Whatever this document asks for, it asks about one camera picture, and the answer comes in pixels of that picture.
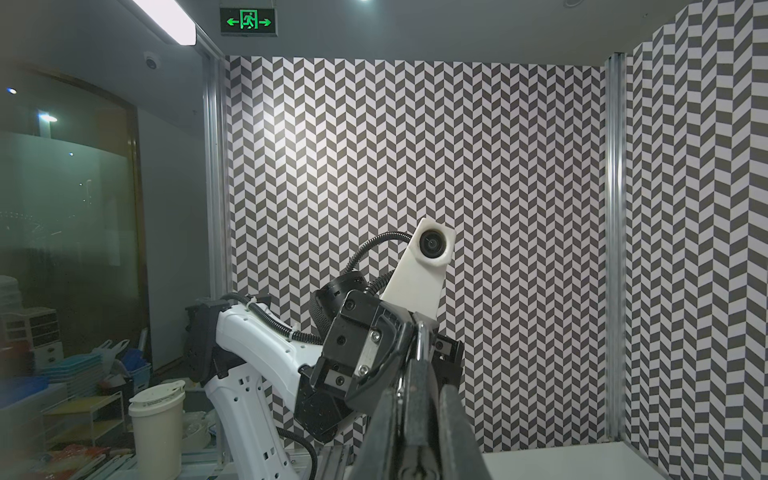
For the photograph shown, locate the small black padlock keys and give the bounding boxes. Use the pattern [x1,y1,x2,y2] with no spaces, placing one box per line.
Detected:
[398,320,441,479]

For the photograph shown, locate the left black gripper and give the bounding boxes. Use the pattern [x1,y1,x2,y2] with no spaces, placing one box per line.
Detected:
[293,289,466,445]

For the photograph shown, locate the ceiling light strip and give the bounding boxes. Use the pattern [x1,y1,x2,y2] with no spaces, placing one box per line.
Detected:
[134,0,197,46]

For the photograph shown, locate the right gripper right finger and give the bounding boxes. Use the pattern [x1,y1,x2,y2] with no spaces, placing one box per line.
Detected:
[437,385,492,480]

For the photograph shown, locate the beige paper cup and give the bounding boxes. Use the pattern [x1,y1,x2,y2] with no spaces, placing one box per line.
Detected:
[129,380,185,479]

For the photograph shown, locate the white drawer unit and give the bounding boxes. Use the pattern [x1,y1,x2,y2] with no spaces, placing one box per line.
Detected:
[1,307,64,372]

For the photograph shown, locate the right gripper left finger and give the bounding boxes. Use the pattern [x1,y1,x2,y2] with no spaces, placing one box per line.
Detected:
[349,388,399,480]

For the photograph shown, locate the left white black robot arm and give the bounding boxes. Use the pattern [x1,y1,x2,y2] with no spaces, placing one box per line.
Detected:
[185,218,482,479]

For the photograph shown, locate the green exit sign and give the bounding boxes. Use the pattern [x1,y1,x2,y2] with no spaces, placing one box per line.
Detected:
[219,7,278,37]

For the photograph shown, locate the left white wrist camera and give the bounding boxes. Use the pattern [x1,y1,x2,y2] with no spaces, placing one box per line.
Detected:
[380,217,456,320]

